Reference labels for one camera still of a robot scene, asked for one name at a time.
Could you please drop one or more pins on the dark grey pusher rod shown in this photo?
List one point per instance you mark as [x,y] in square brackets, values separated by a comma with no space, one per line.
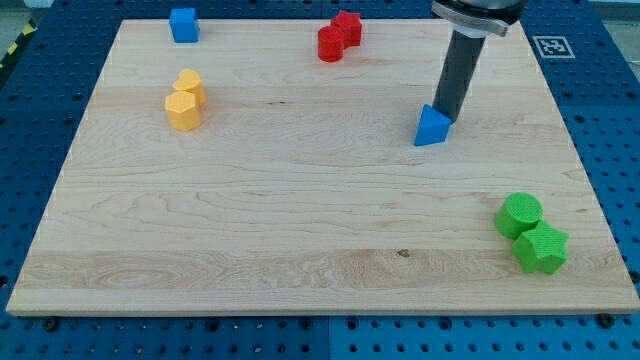
[458,68]

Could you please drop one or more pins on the silver robot flange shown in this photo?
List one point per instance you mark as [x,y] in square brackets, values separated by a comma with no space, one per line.
[479,18]

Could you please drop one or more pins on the blue triangle block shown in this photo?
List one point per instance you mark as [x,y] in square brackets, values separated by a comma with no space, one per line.
[433,127]

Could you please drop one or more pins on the white fiducial marker tag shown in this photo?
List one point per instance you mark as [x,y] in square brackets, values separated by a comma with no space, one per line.
[553,47]

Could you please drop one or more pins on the red star block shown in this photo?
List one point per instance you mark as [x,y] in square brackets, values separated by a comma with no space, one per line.
[350,24]

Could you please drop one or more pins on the red cylinder block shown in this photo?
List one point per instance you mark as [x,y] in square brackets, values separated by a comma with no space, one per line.
[330,44]

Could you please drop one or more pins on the green cylinder block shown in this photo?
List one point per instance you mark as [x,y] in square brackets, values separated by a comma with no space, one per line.
[519,212]

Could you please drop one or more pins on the green star block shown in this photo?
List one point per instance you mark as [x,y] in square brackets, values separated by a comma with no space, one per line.
[542,249]

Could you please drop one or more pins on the wooden board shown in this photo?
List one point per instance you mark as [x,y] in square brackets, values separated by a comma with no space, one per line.
[302,192]

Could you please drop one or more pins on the yellow heart block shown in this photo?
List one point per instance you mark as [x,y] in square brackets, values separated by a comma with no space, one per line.
[189,80]

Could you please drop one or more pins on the blue cube block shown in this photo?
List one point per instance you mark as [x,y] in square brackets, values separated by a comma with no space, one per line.
[184,25]

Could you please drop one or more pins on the yellow hexagon block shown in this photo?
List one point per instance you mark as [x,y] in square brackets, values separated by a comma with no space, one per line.
[182,109]

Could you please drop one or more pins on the yellow black hazard tape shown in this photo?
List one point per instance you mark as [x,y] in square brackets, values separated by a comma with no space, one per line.
[17,48]

